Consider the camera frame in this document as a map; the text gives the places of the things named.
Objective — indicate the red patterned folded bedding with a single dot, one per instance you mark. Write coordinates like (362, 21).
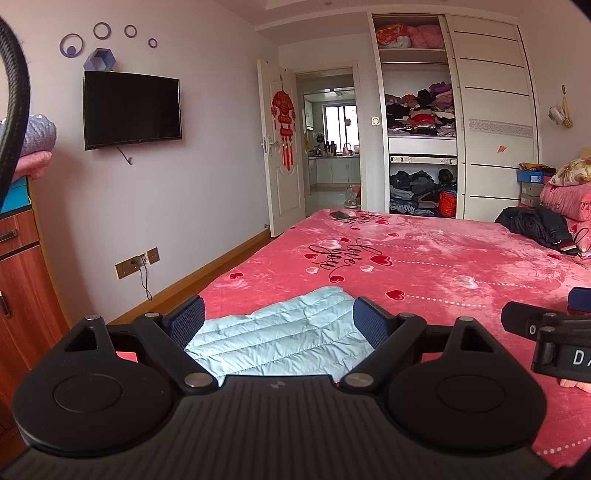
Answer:
(390, 37)

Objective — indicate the light blue down jacket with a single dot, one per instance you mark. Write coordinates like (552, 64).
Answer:
(277, 334)

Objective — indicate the floral pillow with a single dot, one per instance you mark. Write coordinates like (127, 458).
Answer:
(575, 173)

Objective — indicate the pink folded bedding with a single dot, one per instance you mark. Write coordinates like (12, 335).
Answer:
(427, 36)

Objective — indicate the pink heart printed blanket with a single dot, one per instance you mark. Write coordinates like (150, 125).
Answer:
(438, 267)

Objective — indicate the grey shoe box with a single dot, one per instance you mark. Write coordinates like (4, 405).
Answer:
(531, 196)

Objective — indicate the pile of dark clothes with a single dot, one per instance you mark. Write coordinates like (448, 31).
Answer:
(415, 194)

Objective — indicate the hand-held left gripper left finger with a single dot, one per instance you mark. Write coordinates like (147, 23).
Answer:
(187, 319)

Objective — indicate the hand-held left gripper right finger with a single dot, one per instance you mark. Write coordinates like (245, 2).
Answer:
(370, 321)

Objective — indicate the black phone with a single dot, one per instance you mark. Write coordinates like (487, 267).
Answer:
(340, 215)

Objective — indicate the person's right hand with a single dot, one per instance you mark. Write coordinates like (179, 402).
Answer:
(577, 386)

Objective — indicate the yellow hanging bag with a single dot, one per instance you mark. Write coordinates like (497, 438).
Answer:
(567, 115)

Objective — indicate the pile of colourful folded clothes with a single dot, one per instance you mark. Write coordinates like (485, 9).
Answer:
(422, 113)

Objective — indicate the bronze wall socket plate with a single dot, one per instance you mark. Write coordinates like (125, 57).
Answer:
(127, 267)

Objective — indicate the kitchen window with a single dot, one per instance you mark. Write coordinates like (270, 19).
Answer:
(339, 129)

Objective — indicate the white room door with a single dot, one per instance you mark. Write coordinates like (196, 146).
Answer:
(284, 194)

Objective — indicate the black wall television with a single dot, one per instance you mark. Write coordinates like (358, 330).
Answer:
(131, 110)

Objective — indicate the purple dotted folded cloth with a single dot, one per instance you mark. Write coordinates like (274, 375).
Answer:
(40, 134)

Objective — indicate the red knot hanging ornament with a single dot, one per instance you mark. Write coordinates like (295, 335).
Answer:
(282, 113)

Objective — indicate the pink folded quilt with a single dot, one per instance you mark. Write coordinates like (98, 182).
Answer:
(568, 201)

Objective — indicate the purple hexagon wall shelf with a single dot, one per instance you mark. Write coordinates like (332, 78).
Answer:
(90, 62)

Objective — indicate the black jacket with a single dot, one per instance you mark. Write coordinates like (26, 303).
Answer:
(535, 228)

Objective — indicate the pink folded cloth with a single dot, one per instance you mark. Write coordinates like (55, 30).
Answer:
(34, 165)

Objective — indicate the brown wooden dresser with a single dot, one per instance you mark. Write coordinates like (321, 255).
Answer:
(23, 286)

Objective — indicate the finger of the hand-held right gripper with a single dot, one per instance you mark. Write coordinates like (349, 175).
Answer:
(581, 300)
(517, 318)

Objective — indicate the blue storage box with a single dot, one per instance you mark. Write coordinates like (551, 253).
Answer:
(16, 196)

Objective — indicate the white kitchen cabinets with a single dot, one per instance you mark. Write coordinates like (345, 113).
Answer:
(332, 171)

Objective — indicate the white sliding door wardrobe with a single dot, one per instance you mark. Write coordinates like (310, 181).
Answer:
(494, 115)

